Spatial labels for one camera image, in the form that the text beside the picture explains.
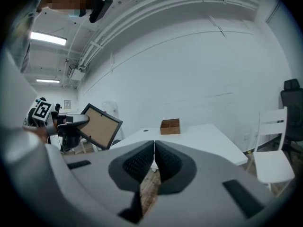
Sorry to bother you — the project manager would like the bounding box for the black office chair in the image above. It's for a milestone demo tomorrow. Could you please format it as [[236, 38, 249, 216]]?
[[272, 79, 303, 153]]

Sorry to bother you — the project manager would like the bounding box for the large ceiling light panel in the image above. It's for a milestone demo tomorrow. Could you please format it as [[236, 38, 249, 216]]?
[[30, 31, 68, 46]]

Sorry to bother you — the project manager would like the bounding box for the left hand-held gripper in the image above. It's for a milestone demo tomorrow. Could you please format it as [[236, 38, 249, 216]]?
[[32, 100, 90, 152]]

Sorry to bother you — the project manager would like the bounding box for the wooden organizer box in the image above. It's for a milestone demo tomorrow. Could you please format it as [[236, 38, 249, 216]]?
[[160, 118, 181, 135]]

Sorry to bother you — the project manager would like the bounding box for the person's grey hoodie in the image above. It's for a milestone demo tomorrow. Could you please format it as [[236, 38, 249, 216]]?
[[7, 8, 36, 73]]

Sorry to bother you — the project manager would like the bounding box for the white ceiling pipe bundle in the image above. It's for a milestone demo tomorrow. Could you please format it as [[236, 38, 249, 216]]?
[[78, 0, 261, 70]]

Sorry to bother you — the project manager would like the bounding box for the white wooden chair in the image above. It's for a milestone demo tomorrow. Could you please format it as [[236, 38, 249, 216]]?
[[246, 106, 295, 191]]

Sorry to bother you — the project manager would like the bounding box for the black head-worn camera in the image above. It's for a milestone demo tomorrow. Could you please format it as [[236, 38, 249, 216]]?
[[89, 0, 114, 23]]

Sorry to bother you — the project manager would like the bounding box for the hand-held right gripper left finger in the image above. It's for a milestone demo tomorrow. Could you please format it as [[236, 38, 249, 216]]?
[[63, 140, 155, 224]]

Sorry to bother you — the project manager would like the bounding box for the person's left forearm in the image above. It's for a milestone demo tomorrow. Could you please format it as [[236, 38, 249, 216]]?
[[22, 126, 50, 144]]

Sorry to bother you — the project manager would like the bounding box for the white ceiling unit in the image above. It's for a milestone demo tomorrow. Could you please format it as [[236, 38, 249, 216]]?
[[68, 65, 86, 81]]

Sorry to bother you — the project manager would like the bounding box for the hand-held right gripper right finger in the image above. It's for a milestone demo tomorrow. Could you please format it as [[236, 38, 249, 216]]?
[[144, 140, 277, 227]]

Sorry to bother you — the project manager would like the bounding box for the plastic-wrapped white water dispenser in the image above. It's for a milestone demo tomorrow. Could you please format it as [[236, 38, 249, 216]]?
[[102, 100, 119, 119]]

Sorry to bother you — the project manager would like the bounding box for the black picture frame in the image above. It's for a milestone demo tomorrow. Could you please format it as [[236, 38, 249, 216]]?
[[77, 103, 123, 150]]

